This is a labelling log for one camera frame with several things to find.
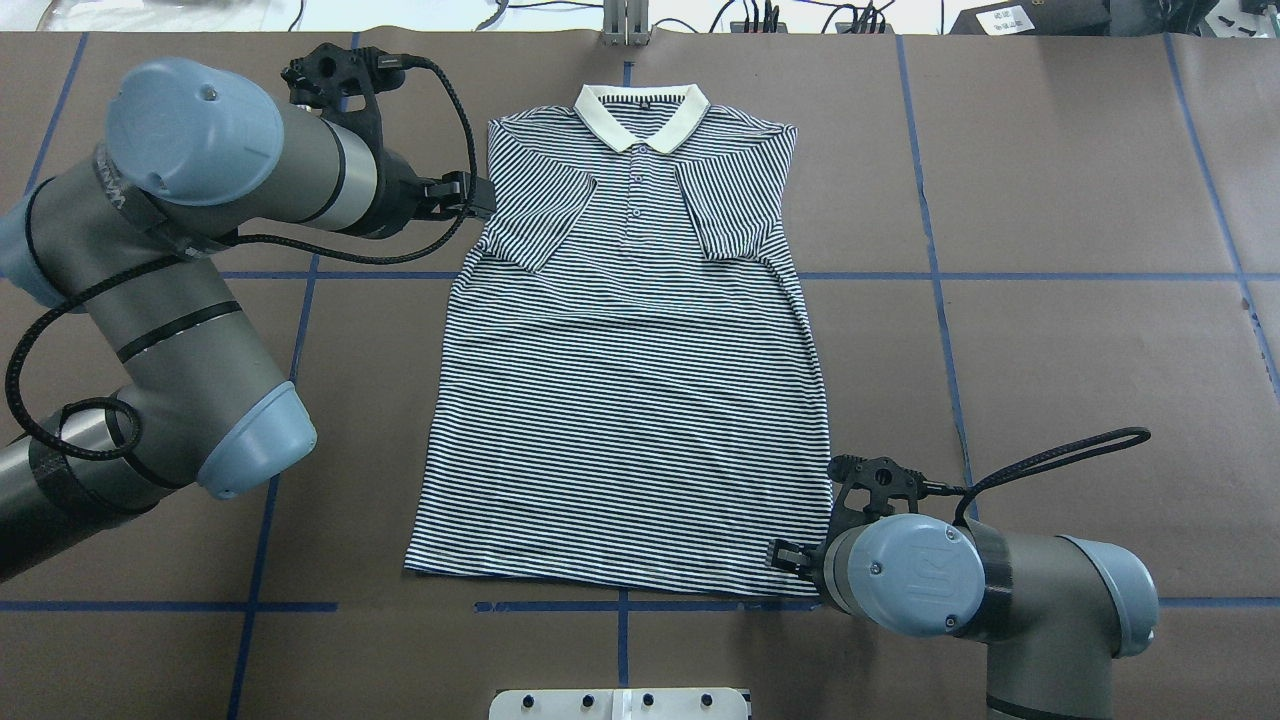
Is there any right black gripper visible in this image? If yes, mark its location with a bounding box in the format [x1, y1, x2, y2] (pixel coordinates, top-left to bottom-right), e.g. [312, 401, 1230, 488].
[768, 505, 870, 585]

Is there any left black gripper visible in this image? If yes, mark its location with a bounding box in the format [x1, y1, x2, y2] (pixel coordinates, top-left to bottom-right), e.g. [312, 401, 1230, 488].
[365, 150, 495, 240]

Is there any striped polo shirt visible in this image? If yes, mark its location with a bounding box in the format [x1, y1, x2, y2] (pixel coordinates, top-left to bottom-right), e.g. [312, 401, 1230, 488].
[403, 85, 833, 598]

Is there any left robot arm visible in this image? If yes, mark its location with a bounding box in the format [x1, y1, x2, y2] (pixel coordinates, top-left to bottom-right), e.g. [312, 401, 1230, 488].
[3, 44, 495, 580]

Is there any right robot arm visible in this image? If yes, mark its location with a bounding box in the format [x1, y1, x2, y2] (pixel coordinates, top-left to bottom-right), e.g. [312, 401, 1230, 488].
[768, 512, 1160, 719]

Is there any black power box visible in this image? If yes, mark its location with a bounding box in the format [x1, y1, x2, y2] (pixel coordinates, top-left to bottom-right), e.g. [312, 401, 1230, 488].
[946, 1, 1111, 37]

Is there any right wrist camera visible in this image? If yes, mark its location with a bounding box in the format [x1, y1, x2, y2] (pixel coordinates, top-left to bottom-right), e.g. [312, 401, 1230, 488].
[827, 454, 956, 527]

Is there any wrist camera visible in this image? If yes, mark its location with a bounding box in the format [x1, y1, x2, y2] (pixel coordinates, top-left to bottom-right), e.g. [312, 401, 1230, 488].
[827, 454, 956, 527]
[280, 44, 406, 129]

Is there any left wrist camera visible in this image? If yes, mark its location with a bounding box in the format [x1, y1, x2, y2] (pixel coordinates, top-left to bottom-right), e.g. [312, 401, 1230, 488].
[280, 44, 406, 129]

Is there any white mounting post base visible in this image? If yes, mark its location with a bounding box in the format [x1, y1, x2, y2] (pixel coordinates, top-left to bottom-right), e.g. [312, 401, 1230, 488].
[488, 687, 753, 719]

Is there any aluminium frame post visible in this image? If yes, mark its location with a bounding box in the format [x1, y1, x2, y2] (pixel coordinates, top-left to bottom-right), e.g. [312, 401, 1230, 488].
[599, 0, 652, 47]

